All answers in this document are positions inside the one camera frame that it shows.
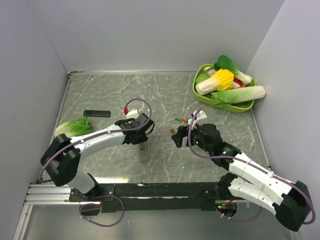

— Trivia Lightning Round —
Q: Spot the beige white remote control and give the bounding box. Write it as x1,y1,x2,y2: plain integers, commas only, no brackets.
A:
138,141,150,163

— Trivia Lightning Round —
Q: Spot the red pepper toy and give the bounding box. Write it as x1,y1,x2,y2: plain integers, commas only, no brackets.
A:
232,78,245,89

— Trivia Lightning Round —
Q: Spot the yellow napa cabbage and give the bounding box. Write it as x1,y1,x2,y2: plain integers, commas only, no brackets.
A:
195,69,234,96

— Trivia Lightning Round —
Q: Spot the black base frame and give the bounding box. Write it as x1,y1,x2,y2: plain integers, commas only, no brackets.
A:
69,182,241,216

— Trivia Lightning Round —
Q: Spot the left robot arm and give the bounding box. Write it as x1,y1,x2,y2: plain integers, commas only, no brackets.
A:
40,113,155,201

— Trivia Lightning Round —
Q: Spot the green romaine lettuce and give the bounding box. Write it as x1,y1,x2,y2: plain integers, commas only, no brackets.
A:
54,116,93,138

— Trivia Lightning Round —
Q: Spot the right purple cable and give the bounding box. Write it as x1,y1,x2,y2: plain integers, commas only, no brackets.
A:
187,107,316,225

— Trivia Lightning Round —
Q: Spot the bok choy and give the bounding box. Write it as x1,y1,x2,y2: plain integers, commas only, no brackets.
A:
213,55,253,86

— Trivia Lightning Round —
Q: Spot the black slim remote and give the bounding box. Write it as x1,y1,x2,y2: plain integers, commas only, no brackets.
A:
83,110,111,118

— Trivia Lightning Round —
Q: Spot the long green white cabbage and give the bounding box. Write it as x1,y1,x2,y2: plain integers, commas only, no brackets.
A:
211,85,267,106

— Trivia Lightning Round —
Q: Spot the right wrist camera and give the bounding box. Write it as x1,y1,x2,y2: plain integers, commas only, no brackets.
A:
193,110,207,126

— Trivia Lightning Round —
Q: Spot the small green cabbage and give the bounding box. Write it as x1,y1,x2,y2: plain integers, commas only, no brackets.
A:
195,73,209,85

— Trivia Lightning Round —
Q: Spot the battery pile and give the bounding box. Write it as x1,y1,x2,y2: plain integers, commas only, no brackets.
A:
174,117,183,122

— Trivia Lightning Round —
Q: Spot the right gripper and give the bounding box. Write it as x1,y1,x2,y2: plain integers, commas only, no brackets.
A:
171,119,213,154

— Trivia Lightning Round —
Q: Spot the green plastic basket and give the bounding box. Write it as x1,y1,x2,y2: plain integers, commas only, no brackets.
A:
192,64,255,114

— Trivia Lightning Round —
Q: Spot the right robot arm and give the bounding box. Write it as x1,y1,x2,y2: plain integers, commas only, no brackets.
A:
171,124,316,232

